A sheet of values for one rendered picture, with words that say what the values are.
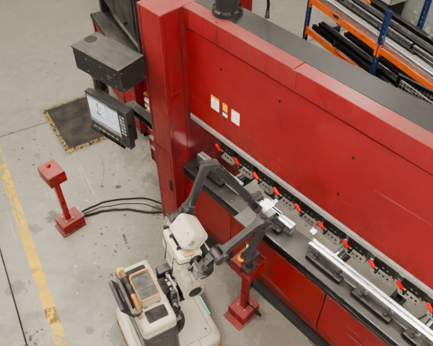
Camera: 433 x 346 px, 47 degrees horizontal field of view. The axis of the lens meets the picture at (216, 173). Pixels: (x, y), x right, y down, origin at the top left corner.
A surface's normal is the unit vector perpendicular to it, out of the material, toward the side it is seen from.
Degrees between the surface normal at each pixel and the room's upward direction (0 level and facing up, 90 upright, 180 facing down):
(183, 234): 48
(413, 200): 90
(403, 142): 90
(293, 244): 0
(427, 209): 90
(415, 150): 90
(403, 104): 0
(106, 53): 1
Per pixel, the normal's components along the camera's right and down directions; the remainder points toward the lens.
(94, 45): 0.00, -0.69
